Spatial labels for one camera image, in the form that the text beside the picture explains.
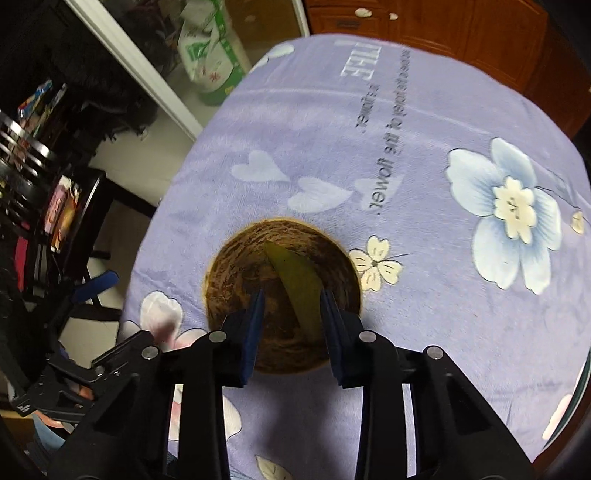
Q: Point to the green white rice sack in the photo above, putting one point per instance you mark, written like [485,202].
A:
[211,52]

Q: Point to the green fruit peel slice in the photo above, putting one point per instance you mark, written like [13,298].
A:
[303,287]

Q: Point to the wooden kitchen cabinets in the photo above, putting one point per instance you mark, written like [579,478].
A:
[517,43]

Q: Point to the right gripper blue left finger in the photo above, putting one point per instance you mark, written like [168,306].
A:
[239,350]

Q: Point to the purple floral tablecloth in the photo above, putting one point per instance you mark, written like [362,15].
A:
[464,209]

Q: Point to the black side shelf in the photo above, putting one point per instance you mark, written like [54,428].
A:
[54,207]

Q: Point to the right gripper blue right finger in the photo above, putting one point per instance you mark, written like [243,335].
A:
[342,330]

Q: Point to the glass sliding door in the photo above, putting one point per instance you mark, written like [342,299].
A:
[142,37]

